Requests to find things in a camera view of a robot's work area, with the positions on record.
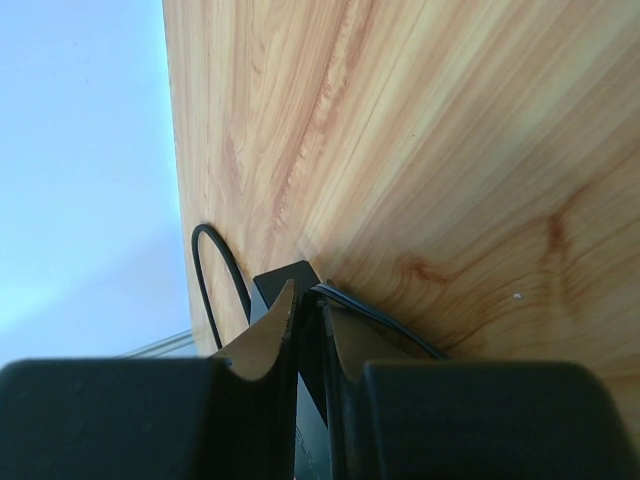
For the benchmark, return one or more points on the left aluminium frame post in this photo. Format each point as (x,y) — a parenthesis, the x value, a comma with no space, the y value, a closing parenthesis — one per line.
(178,345)

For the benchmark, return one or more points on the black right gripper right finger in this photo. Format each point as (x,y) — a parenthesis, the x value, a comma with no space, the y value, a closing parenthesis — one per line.
(394,417)

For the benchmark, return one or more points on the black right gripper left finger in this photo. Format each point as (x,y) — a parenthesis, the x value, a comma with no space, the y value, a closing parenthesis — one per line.
(228,416)

